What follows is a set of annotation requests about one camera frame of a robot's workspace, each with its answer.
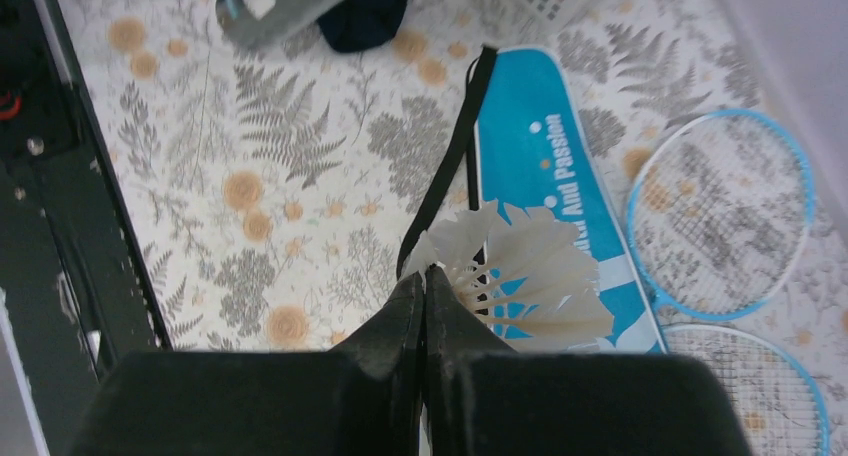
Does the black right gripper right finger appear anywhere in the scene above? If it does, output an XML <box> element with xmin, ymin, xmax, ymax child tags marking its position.
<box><xmin>425</xmin><ymin>267</ymin><xmax>751</xmax><ymax>455</ymax></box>

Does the blue racket cover bag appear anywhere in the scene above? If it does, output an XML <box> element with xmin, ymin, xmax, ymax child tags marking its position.
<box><xmin>472</xmin><ymin>46</ymin><xmax>667</xmax><ymax>354</ymax></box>

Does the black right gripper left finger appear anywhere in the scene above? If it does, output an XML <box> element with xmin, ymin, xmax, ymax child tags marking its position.
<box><xmin>69</xmin><ymin>276</ymin><xmax>424</xmax><ymax>455</ymax></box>

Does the black bag shoulder strap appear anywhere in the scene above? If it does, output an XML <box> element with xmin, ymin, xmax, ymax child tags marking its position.
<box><xmin>395</xmin><ymin>44</ymin><xmax>499</xmax><ymax>282</ymax></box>

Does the floral patterned table mat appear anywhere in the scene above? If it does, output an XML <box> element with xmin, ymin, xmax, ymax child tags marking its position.
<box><xmin>46</xmin><ymin>0</ymin><xmax>848</xmax><ymax>456</ymax></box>

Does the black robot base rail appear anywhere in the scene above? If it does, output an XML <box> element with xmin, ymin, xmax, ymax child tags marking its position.
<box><xmin>1</xmin><ymin>0</ymin><xmax>170</xmax><ymax>450</ymax></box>

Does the white feather shuttlecock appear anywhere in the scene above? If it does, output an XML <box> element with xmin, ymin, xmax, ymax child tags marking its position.
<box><xmin>400</xmin><ymin>201</ymin><xmax>614</xmax><ymax>352</ymax></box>

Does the black shuttlecock tube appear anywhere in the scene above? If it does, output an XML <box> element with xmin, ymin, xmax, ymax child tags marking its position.
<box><xmin>214</xmin><ymin>0</ymin><xmax>344</xmax><ymax>48</ymax></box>

